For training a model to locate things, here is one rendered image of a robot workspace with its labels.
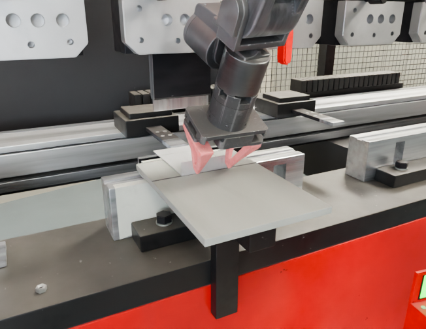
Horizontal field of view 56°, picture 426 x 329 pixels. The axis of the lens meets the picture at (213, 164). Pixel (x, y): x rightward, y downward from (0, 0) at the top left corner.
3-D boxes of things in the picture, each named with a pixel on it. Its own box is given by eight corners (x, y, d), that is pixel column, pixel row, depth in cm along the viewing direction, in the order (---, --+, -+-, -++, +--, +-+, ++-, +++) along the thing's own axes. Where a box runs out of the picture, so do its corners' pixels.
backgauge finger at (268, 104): (317, 134, 87) (319, 111, 86) (253, 110, 109) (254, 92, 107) (357, 127, 92) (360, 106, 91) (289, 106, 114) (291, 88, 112)
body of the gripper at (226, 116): (182, 117, 56) (191, 72, 51) (244, 110, 60) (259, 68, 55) (200, 148, 52) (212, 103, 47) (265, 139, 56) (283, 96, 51)
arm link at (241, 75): (245, 59, 44) (283, 52, 47) (212, 28, 48) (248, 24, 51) (230, 108, 49) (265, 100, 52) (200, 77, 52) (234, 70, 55)
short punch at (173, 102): (155, 112, 65) (151, 51, 61) (151, 110, 66) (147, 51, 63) (210, 106, 69) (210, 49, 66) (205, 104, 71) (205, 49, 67)
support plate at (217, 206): (204, 247, 44) (204, 239, 43) (136, 169, 66) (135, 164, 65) (331, 213, 51) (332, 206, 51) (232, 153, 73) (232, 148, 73)
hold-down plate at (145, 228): (140, 253, 63) (140, 236, 62) (131, 237, 68) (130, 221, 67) (294, 213, 76) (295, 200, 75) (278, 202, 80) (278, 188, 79)
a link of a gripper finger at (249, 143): (190, 155, 63) (202, 107, 56) (230, 149, 66) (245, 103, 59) (207, 187, 59) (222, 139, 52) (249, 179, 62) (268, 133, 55)
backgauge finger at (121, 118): (148, 160, 71) (147, 133, 70) (114, 126, 93) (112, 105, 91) (209, 151, 76) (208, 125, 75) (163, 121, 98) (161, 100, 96)
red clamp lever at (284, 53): (284, 65, 64) (289, 0, 61) (270, 62, 67) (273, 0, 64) (293, 64, 65) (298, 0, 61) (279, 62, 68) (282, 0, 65)
